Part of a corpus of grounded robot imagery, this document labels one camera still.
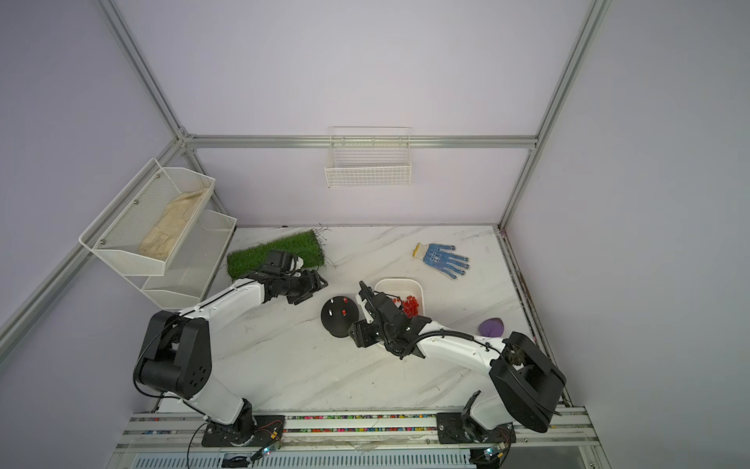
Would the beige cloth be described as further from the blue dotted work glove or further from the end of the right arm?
the blue dotted work glove

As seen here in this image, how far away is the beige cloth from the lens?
0.75 meters

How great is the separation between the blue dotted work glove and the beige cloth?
757mm

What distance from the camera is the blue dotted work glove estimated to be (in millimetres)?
1096

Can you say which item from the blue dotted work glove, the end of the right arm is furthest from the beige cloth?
the blue dotted work glove
